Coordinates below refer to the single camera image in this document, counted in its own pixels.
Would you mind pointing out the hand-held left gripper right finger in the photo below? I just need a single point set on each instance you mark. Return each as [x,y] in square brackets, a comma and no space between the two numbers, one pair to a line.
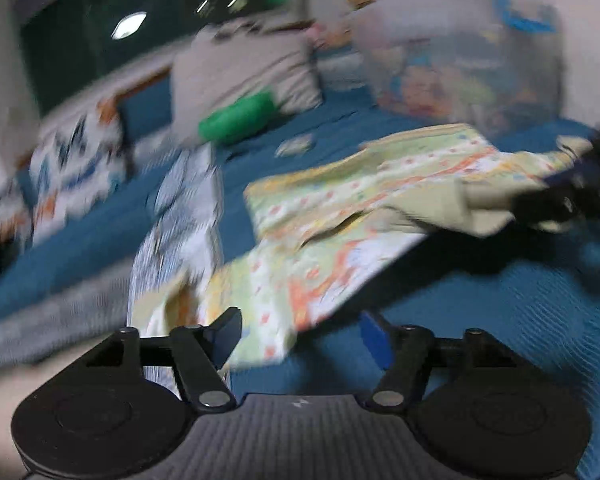
[376,340]

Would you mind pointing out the dark window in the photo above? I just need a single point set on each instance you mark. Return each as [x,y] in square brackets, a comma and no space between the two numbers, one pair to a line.
[95,30]

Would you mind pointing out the beige pillow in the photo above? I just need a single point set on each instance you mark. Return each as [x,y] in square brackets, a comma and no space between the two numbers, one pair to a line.
[245,65]

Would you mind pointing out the colourful printed children's shirt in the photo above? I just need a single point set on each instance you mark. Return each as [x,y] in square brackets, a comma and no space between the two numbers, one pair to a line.
[360,210]

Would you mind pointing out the white black patterned bed sheet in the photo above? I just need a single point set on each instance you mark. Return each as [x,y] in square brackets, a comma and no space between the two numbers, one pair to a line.
[185,210]

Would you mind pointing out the large butterfly print pillow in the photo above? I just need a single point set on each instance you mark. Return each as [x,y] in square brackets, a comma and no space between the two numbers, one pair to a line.
[77,170]

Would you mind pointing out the clear bear print storage box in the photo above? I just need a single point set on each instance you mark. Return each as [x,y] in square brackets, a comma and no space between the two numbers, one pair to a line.
[460,55]

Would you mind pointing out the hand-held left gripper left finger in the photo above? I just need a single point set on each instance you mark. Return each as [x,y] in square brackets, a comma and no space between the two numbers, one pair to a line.
[226,336]

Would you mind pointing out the blue blanket with grey border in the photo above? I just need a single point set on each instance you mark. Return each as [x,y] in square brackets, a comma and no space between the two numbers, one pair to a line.
[65,260]

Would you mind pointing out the blue ribbed bedspread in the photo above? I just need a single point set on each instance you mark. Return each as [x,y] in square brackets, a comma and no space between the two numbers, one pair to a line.
[505,310]

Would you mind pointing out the small clear packet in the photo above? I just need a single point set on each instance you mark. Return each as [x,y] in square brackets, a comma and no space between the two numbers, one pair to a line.
[294,145]

